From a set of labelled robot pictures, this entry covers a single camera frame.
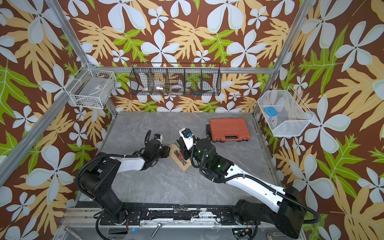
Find wooden board with nails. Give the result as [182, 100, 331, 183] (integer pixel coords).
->
[169, 143, 192, 173]

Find claw hammer red black handle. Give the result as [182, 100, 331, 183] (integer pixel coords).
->
[174, 150, 187, 166]

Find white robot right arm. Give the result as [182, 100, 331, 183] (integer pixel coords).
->
[177, 137, 321, 239]

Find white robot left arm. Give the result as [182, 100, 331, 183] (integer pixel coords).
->
[75, 130, 170, 224]

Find red plastic tool case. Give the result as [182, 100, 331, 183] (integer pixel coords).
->
[210, 118, 251, 142]

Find metal bolt on base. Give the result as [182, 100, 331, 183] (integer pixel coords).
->
[151, 223, 162, 239]

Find blue object in basket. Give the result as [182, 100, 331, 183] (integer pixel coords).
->
[264, 107, 278, 117]

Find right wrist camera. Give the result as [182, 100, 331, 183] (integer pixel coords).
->
[179, 128, 196, 149]

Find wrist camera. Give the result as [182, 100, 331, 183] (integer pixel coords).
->
[179, 128, 196, 149]
[154, 134, 163, 143]

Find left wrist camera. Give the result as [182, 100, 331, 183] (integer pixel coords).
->
[154, 134, 163, 143]

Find black wire basket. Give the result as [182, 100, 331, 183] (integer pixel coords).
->
[128, 63, 222, 96]

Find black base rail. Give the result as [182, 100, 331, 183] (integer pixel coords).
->
[98, 201, 250, 226]

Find white wire basket left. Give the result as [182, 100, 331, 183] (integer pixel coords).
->
[65, 64, 117, 109]

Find white wire basket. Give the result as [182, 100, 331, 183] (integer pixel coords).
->
[258, 90, 315, 138]
[65, 64, 117, 109]

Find white wire basket right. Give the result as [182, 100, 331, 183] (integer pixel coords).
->
[258, 90, 315, 138]

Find aluminium frame post left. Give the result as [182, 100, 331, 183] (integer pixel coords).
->
[46, 1, 118, 117]

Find aluminium frame post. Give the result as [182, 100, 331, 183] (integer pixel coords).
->
[46, 1, 118, 117]
[257, 0, 317, 97]

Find aluminium frame post right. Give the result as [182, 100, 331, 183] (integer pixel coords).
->
[257, 0, 317, 97]

